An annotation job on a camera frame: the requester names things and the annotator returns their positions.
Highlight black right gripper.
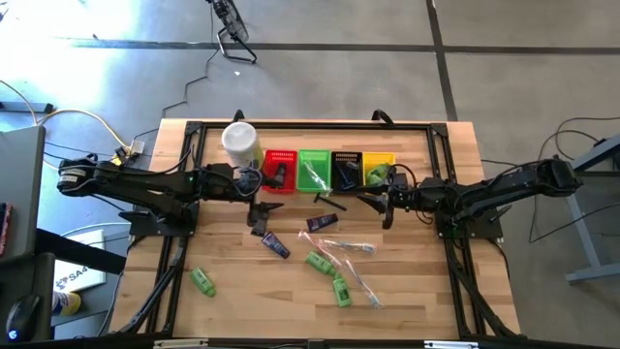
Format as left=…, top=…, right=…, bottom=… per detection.
left=356, top=173, right=423, bottom=230

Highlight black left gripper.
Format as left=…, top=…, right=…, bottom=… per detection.
left=241, top=168, right=287, bottom=238

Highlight yellow plastic basket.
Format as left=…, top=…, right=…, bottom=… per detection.
left=362, top=151, right=399, bottom=195

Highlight red plastic basket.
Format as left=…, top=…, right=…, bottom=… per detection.
left=262, top=148, right=298, bottom=194

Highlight black stick item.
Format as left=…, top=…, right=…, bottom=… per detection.
left=313, top=192, right=349, bottom=212

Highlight black plastic basket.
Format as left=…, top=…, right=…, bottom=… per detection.
left=329, top=150, right=365, bottom=196

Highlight purple packet centre right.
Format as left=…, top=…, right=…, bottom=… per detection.
left=306, top=212, right=340, bottom=234

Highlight wrapped red toothbrush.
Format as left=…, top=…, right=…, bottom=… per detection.
left=296, top=231, right=344, bottom=267

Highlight green plastic basket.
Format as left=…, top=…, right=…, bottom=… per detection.
left=295, top=148, right=332, bottom=194

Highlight white green wipes canister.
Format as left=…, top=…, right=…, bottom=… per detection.
left=221, top=120, right=266, bottom=172

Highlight power strip with yellow plug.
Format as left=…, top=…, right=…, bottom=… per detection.
left=111, top=140, right=146, bottom=170

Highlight black floor fan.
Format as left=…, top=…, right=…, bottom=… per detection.
left=206, top=0, right=259, bottom=66

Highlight black desk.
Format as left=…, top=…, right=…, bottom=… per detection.
left=0, top=226, right=128, bottom=341

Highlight white printed box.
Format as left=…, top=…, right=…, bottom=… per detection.
left=51, top=229, right=108, bottom=293

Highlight yellow white cup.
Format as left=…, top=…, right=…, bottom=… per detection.
left=50, top=290, right=82, bottom=317

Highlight grey metal table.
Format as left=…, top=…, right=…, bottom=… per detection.
left=536, top=135, right=620, bottom=284

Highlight grey computer case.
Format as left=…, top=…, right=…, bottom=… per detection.
left=0, top=125, right=47, bottom=263

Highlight grey floor power strip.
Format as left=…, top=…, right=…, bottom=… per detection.
left=0, top=101, right=54, bottom=114

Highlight black computer mouse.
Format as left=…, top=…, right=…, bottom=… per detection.
left=4, top=293, right=42, bottom=343

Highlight black aluminium table frame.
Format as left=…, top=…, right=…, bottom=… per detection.
left=118, top=119, right=522, bottom=340

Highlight black fan cable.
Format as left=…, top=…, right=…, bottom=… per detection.
left=161, top=48, right=220, bottom=120

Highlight silver aluminium bracket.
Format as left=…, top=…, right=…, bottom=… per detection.
left=423, top=339, right=481, bottom=349
left=153, top=338, right=210, bottom=349

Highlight black floor cable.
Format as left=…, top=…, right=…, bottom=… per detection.
left=527, top=115, right=620, bottom=243

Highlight cream floor cable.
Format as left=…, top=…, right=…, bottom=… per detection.
left=0, top=79, right=133, bottom=176

